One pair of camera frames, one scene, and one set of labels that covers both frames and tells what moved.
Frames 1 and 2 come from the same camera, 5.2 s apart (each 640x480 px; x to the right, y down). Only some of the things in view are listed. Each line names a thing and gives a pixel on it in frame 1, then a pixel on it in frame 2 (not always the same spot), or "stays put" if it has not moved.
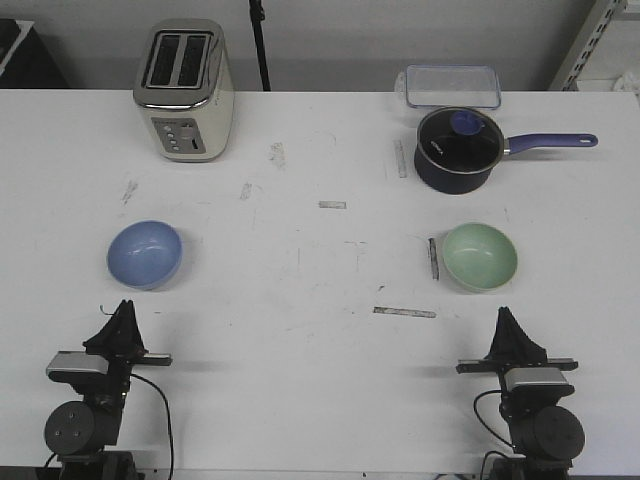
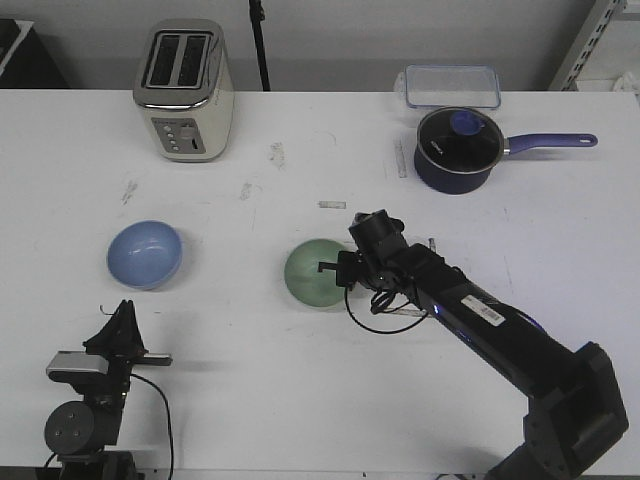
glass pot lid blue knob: (459, 140) stays put
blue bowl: (145, 255) stays put
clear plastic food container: (452, 86) stays put
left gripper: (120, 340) stays put
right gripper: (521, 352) to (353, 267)
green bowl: (479, 256) to (302, 277)
